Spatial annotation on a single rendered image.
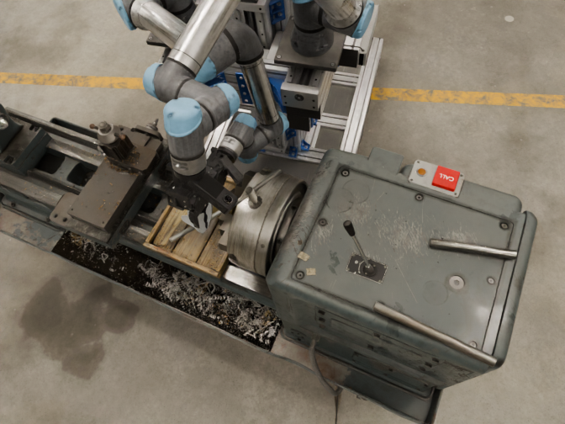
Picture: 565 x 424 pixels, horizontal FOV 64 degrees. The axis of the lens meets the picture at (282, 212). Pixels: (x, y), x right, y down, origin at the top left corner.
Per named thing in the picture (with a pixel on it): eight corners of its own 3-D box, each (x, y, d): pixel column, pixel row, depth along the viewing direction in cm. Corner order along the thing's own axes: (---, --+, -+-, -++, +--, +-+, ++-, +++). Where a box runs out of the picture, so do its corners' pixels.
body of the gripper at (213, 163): (198, 183, 148) (216, 155, 153) (221, 192, 146) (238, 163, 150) (192, 171, 141) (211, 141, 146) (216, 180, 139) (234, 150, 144)
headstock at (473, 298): (494, 254, 150) (546, 200, 115) (456, 395, 132) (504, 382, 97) (328, 196, 164) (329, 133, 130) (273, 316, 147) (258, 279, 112)
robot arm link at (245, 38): (239, -2, 132) (277, 119, 171) (209, 18, 129) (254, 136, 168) (263, 10, 125) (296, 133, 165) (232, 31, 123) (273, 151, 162)
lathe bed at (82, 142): (330, 241, 177) (330, 220, 160) (296, 320, 164) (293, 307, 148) (28, 128, 215) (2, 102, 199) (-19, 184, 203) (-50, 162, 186)
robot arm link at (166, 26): (154, 3, 160) (244, 67, 133) (119, 24, 157) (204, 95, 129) (139, -30, 150) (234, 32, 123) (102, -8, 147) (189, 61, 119)
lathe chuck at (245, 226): (301, 199, 156) (292, 158, 127) (265, 283, 148) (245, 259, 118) (278, 192, 159) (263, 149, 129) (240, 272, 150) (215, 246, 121)
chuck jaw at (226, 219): (255, 222, 135) (236, 254, 129) (256, 230, 139) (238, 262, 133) (223, 209, 138) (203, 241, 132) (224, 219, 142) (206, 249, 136)
